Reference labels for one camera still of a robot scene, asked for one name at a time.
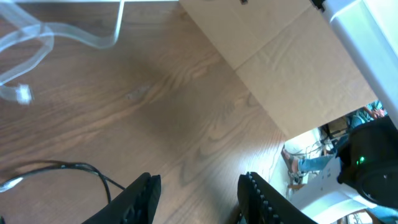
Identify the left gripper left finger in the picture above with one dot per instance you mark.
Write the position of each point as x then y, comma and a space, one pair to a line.
137, 204

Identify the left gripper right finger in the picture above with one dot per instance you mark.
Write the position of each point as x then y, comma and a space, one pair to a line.
260, 203

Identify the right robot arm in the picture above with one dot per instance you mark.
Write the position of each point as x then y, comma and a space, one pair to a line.
364, 172

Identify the person in background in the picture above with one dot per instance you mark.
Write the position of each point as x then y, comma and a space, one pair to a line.
296, 165

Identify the cardboard box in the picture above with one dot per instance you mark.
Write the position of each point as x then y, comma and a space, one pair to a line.
287, 56

